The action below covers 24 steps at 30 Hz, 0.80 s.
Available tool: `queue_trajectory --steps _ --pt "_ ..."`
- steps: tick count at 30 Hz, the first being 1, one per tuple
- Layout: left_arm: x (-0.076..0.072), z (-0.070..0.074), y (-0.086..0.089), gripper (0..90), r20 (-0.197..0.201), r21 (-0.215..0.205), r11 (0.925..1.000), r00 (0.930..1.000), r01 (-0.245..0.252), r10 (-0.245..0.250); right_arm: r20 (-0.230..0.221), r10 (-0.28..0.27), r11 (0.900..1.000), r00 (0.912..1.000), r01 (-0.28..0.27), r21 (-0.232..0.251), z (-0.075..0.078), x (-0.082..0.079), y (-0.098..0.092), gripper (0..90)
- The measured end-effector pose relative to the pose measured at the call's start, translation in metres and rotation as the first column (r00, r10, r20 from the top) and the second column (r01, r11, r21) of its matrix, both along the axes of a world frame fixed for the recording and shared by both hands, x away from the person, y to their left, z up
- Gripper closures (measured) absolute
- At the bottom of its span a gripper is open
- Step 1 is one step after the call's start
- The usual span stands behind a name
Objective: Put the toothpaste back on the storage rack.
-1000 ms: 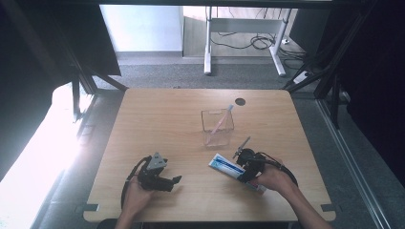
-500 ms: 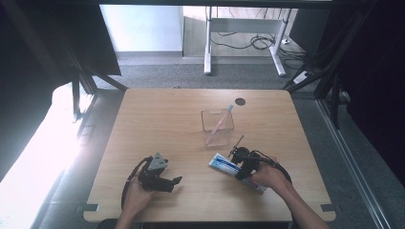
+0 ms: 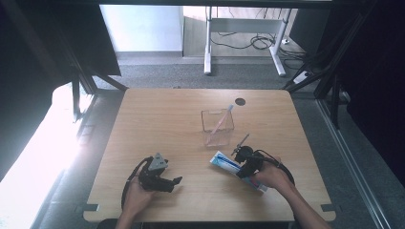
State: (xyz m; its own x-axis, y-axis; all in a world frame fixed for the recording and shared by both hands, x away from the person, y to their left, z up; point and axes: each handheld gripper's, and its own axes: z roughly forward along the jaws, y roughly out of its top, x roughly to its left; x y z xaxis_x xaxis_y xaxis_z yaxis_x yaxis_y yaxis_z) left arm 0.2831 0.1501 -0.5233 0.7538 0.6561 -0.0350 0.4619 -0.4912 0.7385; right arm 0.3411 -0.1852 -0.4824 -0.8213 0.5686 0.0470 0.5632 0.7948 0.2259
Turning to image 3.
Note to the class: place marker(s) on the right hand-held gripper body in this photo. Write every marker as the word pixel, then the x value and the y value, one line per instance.
pixel 250 159

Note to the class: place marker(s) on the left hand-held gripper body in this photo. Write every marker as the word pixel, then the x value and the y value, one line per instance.
pixel 154 170

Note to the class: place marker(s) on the white and blue toothpaste box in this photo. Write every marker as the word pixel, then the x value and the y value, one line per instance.
pixel 224 163

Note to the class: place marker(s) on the clear plastic container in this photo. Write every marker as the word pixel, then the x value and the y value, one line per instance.
pixel 223 136

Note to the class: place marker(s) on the pink toothbrush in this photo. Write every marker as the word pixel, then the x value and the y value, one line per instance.
pixel 220 123

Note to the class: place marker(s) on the person's right hand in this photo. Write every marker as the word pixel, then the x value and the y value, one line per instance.
pixel 270 176

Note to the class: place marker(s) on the person's left hand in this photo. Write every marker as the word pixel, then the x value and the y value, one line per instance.
pixel 137 198

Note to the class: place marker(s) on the white power strip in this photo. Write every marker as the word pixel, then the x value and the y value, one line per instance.
pixel 301 77

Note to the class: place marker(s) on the black metal stand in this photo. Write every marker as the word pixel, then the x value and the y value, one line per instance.
pixel 328 73
pixel 86 79

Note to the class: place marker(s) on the black curtain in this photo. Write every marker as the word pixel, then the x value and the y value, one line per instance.
pixel 38 63
pixel 375 79

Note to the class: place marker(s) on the aluminium floor rail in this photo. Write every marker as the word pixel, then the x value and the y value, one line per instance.
pixel 353 159

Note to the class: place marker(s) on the white desk frame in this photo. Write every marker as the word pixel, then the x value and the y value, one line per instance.
pixel 245 25

